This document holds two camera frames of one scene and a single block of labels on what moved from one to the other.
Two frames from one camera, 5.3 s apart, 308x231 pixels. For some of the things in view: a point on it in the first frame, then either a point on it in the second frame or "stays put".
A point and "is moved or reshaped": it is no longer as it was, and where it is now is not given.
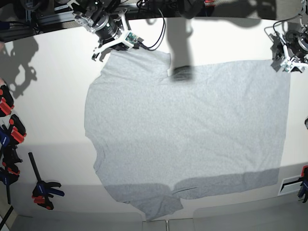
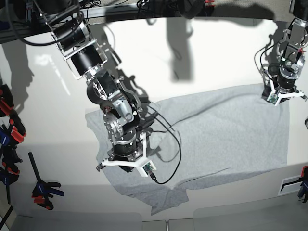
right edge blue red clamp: x=304 y=190 stays put
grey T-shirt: x=158 y=138 is moved or reshaped
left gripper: x=106 y=29 → x=124 y=150
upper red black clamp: x=6 y=101 stays put
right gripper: x=297 y=43 → x=284 y=83
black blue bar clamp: x=43 y=191 stays put
